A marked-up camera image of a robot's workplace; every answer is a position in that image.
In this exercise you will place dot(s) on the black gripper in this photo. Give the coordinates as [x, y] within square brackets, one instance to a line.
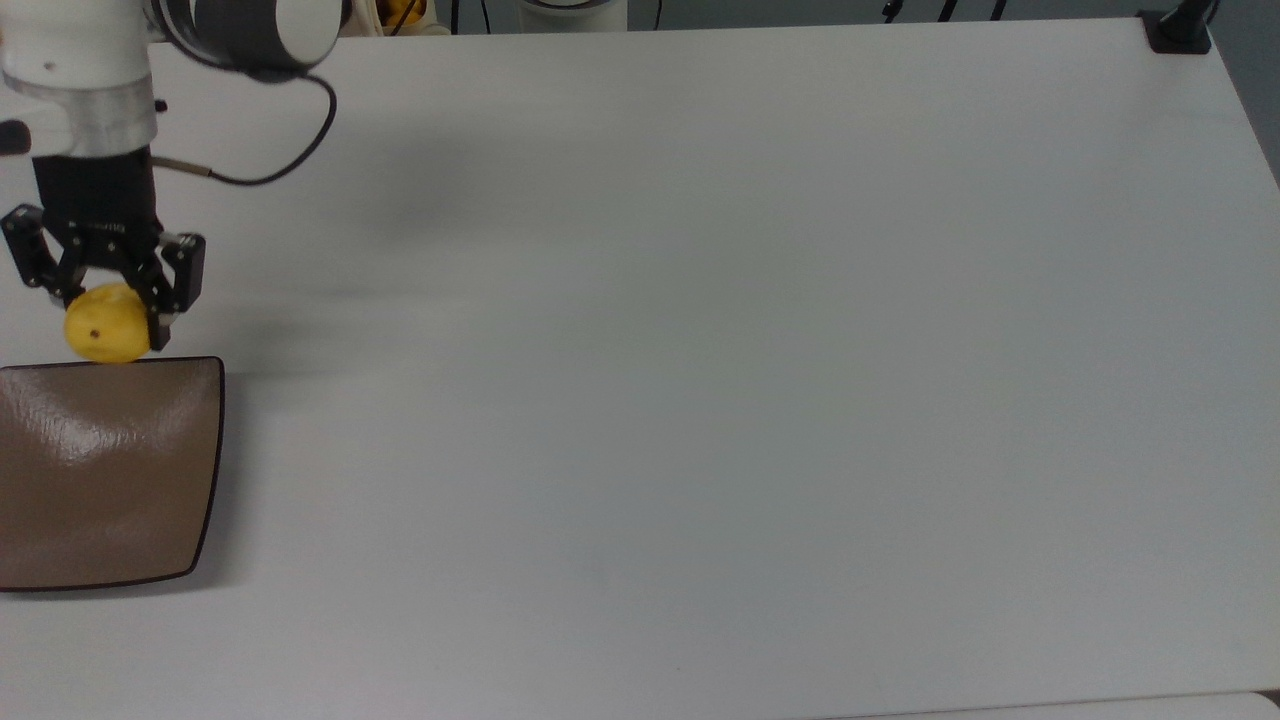
[95, 205]

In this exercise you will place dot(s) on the yellow lemon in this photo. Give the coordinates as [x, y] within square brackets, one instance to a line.
[105, 325]

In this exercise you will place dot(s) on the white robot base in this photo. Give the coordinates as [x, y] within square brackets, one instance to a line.
[570, 14]

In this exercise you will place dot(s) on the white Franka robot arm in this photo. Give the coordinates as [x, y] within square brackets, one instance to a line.
[80, 50]

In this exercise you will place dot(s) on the brown square ceramic plate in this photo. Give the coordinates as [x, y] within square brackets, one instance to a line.
[100, 470]

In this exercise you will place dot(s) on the yellow toy in beige container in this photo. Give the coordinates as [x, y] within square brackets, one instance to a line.
[405, 12]

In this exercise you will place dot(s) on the black tripod legs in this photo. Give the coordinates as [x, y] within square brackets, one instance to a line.
[945, 8]

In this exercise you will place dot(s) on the black table clamp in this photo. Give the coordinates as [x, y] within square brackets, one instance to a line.
[1176, 36]

